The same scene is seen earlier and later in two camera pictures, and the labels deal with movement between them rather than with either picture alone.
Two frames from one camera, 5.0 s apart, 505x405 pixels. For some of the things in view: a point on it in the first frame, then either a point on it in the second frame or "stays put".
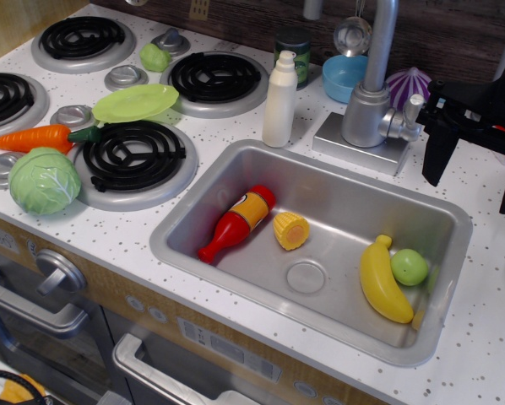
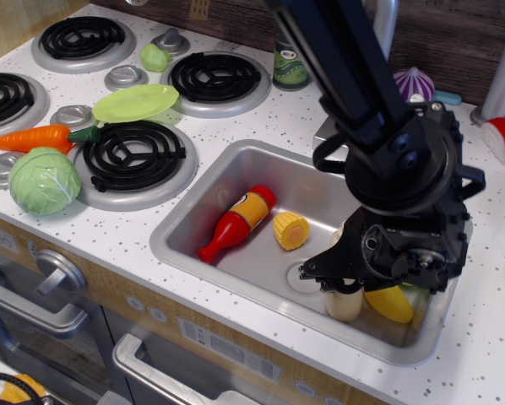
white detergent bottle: [280, 105] to [339, 305]
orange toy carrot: [52, 137] stays put
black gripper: [473, 111] to [427, 248]
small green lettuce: [154, 58] stays put
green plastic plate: [133, 101] stays put
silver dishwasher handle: [135, 368] stays put
